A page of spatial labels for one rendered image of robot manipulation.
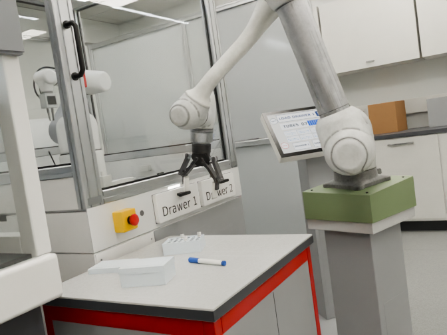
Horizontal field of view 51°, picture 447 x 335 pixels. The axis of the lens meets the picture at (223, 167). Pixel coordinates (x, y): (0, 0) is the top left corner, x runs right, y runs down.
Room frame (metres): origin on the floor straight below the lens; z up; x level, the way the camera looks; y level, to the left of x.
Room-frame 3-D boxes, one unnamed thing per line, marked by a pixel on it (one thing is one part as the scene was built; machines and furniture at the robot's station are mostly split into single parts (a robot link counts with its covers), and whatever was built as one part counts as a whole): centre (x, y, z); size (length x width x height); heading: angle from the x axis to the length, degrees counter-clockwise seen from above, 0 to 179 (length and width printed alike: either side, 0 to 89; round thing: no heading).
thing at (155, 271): (1.23, 0.24, 0.79); 0.13 x 0.09 x 0.05; 77
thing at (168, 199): (1.88, 0.20, 0.87); 0.29 x 0.02 x 0.11; 149
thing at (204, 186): (2.15, 0.04, 0.87); 0.29 x 0.02 x 0.11; 149
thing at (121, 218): (1.59, 0.36, 0.88); 0.07 x 0.05 x 0.07; 149
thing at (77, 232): (2.17, 0.60, 0.87); 1.02 x 0.95 x 0.14; 149
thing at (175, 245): (1.51, 0.16, 0.78); 0.12 x 0.08 x 0.04; 81
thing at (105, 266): (1.41, 0.37, 0.77); 0.13 x 0.09 x 0.02; 75
